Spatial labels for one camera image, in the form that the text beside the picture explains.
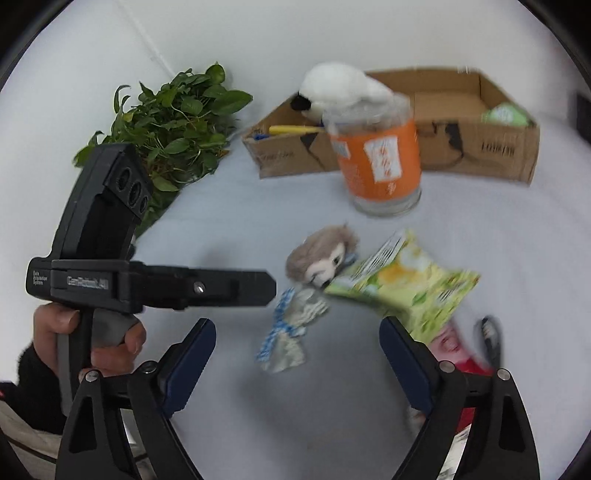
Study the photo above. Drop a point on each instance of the green potted plant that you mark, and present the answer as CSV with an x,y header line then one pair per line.
x,y
175,120

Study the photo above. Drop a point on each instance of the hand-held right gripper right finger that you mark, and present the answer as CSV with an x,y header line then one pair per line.
x,y
406,364

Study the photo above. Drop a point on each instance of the person's beige trousers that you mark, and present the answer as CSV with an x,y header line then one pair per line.
x,y
32,452

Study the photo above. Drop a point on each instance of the yellow soft toy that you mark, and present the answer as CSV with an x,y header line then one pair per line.
x,y
291,129

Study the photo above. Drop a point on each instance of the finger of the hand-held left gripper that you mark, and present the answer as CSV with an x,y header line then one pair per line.
x,y
217,288

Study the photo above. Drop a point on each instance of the person's left hand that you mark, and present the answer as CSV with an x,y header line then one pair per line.
x,y
51,323

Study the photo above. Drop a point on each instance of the brown cardboard box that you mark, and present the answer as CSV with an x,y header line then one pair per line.
x,y
485,152

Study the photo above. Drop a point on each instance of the green yellow snack packet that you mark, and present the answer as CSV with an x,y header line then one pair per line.
x,y
415,286

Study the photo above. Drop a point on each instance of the clear jar orange label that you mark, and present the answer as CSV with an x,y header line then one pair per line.
x,y
383,161

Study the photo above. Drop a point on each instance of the blue checked lace cloth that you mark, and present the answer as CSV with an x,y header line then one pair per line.
x,y
286,341

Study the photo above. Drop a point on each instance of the person's left forearm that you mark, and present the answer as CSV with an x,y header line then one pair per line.
x,y
37,397

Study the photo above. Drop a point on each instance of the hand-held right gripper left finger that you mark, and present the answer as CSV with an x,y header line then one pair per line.
x,y
189,364

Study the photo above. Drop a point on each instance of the red packet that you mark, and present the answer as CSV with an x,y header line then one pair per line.
x,y
450,346

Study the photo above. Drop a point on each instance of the small grey plush toy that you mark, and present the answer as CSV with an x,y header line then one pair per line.
x,y
314,254

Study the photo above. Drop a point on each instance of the white plush toy black ears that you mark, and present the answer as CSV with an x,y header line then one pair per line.
x,y
341,87

